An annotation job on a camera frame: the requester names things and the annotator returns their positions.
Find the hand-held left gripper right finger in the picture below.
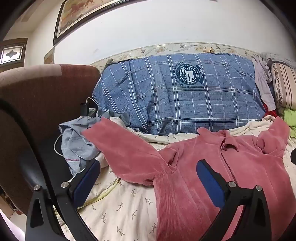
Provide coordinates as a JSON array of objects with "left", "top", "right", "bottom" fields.
[{"left": 196, "top": 159, "right": 272, "bottom": 241}]

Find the light blue cloth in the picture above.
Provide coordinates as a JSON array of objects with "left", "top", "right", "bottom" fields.
[{"left": 58, "top": 116, "right": 102, "bottom": 176}]

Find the wooden framed window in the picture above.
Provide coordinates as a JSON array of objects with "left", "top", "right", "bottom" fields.
[{"left": 0, "top": 38, "right": 28, "bottom": 66}]

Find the small wall poster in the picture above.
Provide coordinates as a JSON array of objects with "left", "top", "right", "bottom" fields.
[{"left": 44, "top": 46, "right": 55, "bottom": 65}]

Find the lavender garment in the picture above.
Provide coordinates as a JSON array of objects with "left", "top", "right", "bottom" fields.
[{"left": 251, "top": 56, "right": 277, "bottom": 110}]

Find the pink corduroy jacket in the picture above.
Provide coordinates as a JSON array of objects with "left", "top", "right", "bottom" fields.
[{"left": 81, "top": 116, "right": 290, "bottom": 241}]

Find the framed wall picture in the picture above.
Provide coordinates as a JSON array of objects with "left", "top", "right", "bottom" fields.
[{"left": 53, "top": 0, "right": 218, "bottom": 45}]

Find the blue plaid quilt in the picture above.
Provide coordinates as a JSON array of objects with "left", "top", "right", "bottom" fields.
[{"left": 92, "top": 53, "right": 266, "bottom": 136}]

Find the cream floral bed sheet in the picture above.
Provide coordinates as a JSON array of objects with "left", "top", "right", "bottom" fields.
[{"left": 62, "top": 115, "right": 296, "bottom": 241}]

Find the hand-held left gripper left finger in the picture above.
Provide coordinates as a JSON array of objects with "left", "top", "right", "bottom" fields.
[{"left": 25, "top": 159, "right": 101, "bottom": 241}]

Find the green cloth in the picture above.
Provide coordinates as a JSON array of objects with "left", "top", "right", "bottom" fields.
[{"left": 283, "top": 109, "right": 296, "bottom": 137}]

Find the striped pillow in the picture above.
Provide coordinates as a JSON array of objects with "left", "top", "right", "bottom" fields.
[{"left": 270, "top": 62, "right": 296, "bottom": 109}]

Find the grey cloth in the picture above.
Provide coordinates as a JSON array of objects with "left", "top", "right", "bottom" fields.
[{"left": 96, "top": 110, "right": 131, "bottom": 127}]

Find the brown upholstered headboard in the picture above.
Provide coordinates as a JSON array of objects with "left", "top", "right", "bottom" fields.
[{"left": 0, "top": 64, "right": 101, "bottom": 214}]

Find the grey garment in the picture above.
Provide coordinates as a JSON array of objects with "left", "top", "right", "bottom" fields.
[{"left": 260, "top": 52, "right": 296, "bottom": 70}]

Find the red cloth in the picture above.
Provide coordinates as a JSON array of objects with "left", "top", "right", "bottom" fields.
[{"left": 264, "top": 104, "right": 279, "bottom": 117}]

